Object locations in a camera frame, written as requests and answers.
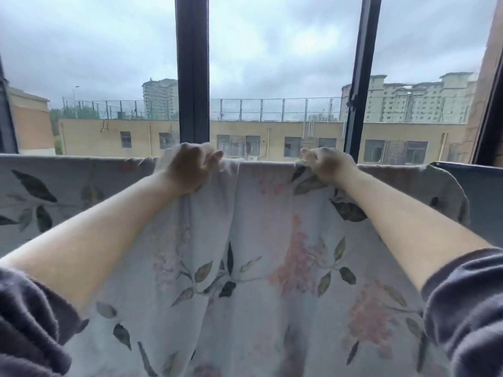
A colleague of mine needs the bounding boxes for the wide pale apartment block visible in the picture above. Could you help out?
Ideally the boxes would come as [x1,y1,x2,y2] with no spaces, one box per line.
[340,72,478,124]

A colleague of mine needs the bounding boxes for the person's left grey sleeve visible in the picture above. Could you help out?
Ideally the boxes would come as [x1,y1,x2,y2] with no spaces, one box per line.
[0,267,90,377]

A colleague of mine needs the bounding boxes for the slanted black window sash frame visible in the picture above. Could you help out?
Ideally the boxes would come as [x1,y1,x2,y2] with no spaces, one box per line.
[343,0,383,164]

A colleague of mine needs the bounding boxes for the person's right forearm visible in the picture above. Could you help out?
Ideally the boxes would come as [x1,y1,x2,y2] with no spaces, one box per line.
[334,169,496,293]

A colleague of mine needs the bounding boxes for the tall grey tower block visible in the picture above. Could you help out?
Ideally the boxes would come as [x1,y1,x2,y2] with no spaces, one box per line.
[142,78,180,120]

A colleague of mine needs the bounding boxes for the thick black window mullion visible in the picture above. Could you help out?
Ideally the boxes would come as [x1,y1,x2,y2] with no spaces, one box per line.
[174,0,211,150]

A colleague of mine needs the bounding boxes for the small yellow corner building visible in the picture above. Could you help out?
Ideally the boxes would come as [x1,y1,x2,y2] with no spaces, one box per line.
[7,86,56,156]

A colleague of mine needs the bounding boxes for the white floral bed sheet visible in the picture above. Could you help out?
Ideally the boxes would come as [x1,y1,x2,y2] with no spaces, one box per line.
[0,147,471,377]

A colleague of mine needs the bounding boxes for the rooftop wire fence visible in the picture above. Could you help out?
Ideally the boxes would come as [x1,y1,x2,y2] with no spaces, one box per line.
[62,97,343,122]

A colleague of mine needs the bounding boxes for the person's left hand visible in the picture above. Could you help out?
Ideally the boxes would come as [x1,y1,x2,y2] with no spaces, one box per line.
[167,142,225,195]

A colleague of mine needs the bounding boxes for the grey-blue cloth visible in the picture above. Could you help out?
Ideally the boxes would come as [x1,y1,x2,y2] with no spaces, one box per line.
[430,161,503,248]

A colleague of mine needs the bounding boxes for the black window side frame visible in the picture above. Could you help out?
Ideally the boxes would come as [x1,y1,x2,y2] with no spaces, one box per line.
[0,55,19,154]
[471,55,503,166]

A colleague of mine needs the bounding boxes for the person's grey sleeve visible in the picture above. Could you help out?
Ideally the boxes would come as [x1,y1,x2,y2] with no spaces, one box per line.
[421,247,503,377]
[0,267,90,377]

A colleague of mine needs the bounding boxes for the person's left forearm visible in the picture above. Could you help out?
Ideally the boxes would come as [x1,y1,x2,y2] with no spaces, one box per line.
[0,172,185,315]

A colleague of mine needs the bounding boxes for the person's right grey sleeve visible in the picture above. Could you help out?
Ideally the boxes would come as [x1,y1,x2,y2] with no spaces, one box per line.
[421,247,503,377]

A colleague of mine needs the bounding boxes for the person's right hand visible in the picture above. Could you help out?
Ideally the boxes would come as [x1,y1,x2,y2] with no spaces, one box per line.
[299,147,358,187]

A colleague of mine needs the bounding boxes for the long yellow low building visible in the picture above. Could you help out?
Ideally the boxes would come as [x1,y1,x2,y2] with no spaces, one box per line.
[58,118,473,164]

